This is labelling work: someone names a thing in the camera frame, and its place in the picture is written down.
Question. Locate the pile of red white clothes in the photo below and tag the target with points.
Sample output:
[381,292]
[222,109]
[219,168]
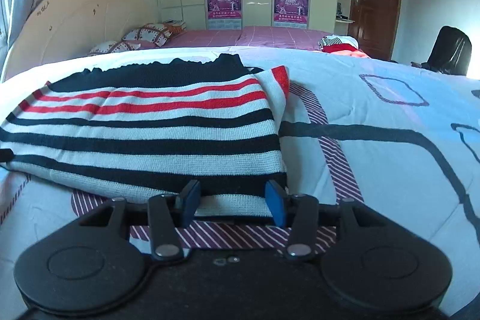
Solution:
[339,45]

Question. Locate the patterned bed blanket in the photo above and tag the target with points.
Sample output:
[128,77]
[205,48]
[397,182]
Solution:
[375,155]

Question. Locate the striped knit sweater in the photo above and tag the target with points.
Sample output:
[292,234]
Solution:
[150,128]

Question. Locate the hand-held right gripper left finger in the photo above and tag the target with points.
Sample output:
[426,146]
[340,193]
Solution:
[191,203]

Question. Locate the patterned pink pillow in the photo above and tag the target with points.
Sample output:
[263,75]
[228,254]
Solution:
[114,47]

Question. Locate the pink checked bed sheet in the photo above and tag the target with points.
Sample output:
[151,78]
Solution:
[243,37]

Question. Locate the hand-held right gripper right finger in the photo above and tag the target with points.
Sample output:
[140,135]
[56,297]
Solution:
[276,203]

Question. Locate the black chair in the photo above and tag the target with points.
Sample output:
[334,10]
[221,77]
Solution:
[450,50]

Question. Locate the purple wall poster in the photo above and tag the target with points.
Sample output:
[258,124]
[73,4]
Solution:
[291,3]
[224,1]

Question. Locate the patterned brown pillow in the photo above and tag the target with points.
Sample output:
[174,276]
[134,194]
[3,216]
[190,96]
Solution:
[150,33]

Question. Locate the cream wooden headboard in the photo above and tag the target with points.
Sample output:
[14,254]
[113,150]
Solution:
[82,16]

